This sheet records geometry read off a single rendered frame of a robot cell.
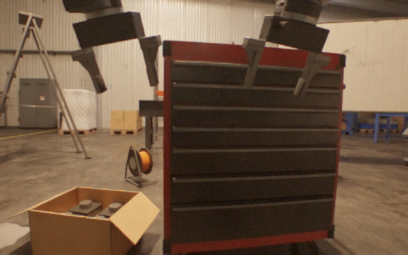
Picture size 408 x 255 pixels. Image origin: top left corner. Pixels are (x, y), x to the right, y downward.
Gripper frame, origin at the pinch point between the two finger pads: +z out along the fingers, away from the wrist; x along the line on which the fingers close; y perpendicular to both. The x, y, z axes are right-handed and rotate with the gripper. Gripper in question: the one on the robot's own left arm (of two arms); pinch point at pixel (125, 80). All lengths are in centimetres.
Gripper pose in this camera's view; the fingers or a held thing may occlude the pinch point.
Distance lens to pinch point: 51.2
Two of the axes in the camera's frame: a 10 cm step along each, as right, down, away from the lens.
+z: 1.5, 8.8, 4.5
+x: -9.9, 0.9, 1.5
